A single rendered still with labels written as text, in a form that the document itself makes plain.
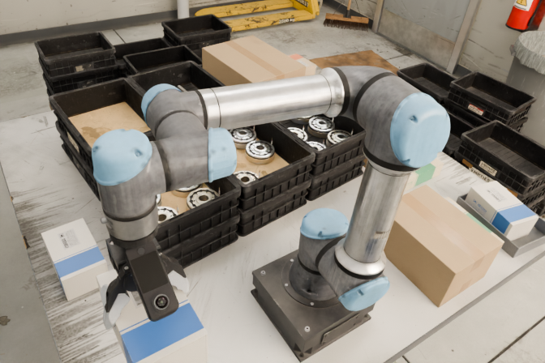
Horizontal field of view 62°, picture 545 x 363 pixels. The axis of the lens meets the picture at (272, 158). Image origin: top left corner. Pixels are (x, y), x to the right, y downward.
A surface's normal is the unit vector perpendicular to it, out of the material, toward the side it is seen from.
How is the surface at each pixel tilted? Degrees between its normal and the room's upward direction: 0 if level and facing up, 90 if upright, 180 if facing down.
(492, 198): 0
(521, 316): 0
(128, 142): 0
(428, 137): 80
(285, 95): 44
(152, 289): 29
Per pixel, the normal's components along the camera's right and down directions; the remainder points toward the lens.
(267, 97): 0.39, -0.18
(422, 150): 0.46, 0.44
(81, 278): 0.58, 0.54
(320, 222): -0.02, -0.87
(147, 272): 0.30, -0.41
